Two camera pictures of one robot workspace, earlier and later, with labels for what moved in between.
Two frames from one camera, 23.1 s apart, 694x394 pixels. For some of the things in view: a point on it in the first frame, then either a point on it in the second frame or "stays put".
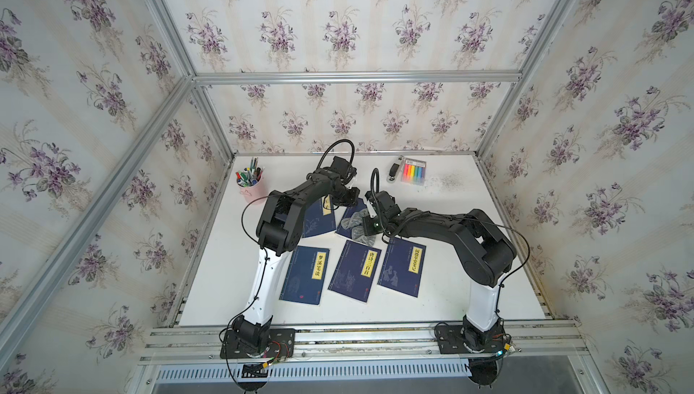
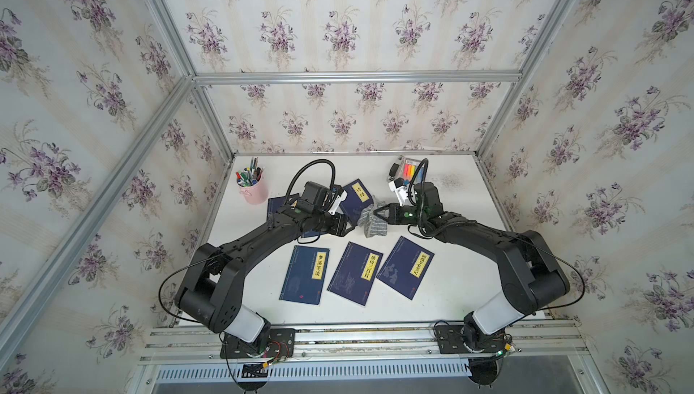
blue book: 402,267 stays put
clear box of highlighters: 413,172 stays put
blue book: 355,271 stays put
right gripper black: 366,223 -> 392,217
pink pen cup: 249,182 stays put
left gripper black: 350,201 -> 338,225
